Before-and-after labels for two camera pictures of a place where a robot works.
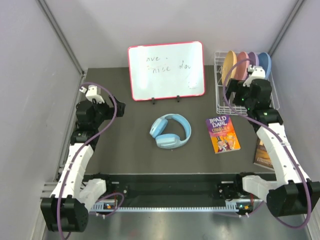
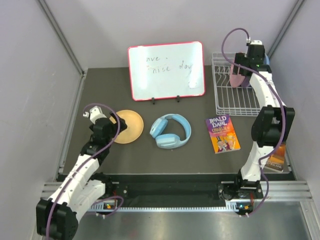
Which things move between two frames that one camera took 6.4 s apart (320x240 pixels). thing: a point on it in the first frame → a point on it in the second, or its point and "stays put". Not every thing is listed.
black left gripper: [110, 110] → [123, 126]
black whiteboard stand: [178, 100] stays put
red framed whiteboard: [166, 70] stays put
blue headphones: [168, 141] stays put
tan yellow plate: [230, 60] → [135, 127]
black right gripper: [237, 86] → [239, 58]
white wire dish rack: [221, 106] stays put
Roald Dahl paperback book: [222, 134] stays put
